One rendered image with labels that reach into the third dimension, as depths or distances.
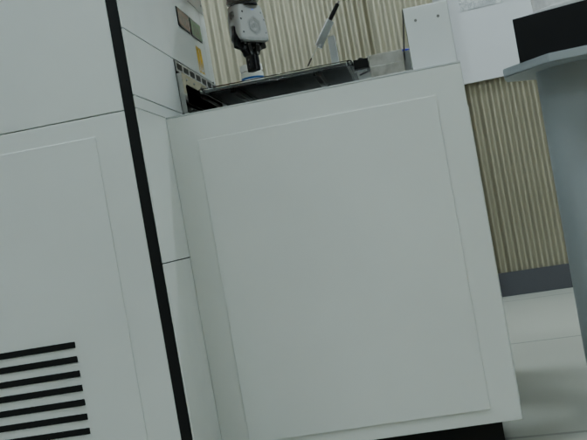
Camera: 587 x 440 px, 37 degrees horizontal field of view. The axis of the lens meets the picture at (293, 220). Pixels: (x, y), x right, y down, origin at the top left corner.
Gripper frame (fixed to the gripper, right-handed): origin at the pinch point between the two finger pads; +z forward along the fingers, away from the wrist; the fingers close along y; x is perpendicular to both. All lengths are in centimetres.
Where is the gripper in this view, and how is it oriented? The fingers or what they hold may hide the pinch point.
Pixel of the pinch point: (252, 63)
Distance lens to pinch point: 234.0
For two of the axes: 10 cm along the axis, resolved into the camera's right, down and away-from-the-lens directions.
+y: 6.8, -1.2, 7.3
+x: -7.2, 1.3, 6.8
